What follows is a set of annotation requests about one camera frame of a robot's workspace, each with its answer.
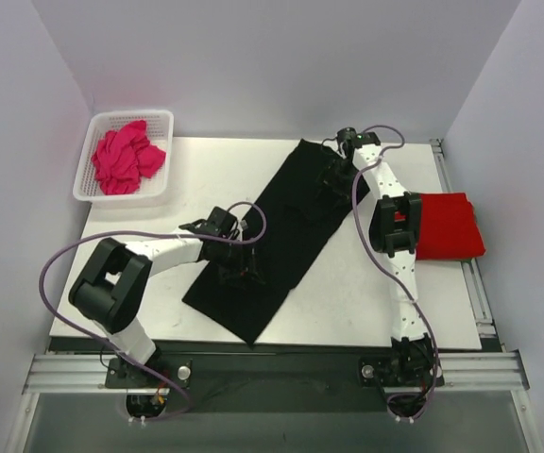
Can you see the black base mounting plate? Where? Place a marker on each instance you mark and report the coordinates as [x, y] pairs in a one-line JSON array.
[[400, 379]]

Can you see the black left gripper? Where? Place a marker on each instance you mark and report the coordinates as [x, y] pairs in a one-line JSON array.
[[236, 272]]

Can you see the pink t shirt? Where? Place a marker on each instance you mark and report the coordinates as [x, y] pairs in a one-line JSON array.
[[122, 158]]

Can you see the white plastic basket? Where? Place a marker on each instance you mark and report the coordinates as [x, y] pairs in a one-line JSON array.
[[160, 128]]

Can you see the red folded t shirt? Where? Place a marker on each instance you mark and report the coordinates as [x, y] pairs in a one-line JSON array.
[[448, 230]]

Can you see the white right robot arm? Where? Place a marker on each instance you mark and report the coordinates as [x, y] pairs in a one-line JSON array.
[[391, 240]]

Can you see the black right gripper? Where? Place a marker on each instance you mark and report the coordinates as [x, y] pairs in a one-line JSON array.
[[328, 184]]

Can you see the black t shirt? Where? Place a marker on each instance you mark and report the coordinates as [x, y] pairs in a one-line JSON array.
[[298, 218]]

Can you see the aluminium frame rail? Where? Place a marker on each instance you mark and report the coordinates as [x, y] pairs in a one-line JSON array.
[[458, 371]]

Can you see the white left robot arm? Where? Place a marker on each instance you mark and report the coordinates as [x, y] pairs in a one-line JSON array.
[[110, 288]]

